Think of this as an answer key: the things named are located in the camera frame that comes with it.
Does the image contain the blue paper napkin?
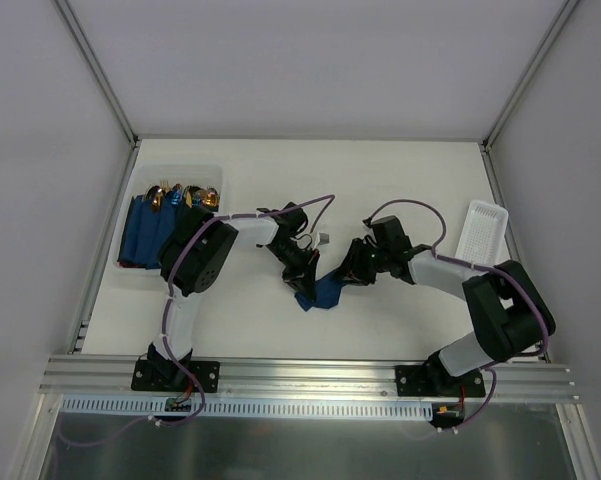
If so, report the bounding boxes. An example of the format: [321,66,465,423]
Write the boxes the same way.
[294,270,345,312]

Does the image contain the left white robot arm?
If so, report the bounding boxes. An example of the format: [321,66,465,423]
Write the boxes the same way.
[132,202,319,391]

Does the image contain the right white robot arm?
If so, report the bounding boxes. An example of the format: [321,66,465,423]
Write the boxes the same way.
[335,216,556,397]

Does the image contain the dark blue rolled napkin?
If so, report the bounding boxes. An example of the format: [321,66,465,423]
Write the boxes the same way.
[117,195,176,270]

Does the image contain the small white plastic tray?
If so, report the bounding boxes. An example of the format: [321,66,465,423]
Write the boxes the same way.
[455,200,509,265]

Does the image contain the gold spoon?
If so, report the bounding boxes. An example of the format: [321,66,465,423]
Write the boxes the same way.
[201,187,220,210]

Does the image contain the large white plastic basket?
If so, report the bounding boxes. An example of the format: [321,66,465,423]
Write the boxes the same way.
[109,162,227,278]

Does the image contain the blue iridescent fork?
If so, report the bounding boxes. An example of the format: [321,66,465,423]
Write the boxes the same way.
[166,184,184,208]

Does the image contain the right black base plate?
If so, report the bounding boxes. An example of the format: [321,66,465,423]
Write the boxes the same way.
[394,364,486,398]

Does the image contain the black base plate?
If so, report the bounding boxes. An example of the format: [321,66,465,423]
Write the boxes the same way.
[130,359,220,393]
[394,364,486,398]

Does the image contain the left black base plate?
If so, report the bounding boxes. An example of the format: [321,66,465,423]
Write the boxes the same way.
[130,359,220,393]

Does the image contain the white slotted cable duct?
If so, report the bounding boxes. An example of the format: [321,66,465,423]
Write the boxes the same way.
[60,395,434,422]

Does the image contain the aluminium rail frame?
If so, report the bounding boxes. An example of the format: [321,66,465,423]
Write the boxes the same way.
[39,354,581,404]

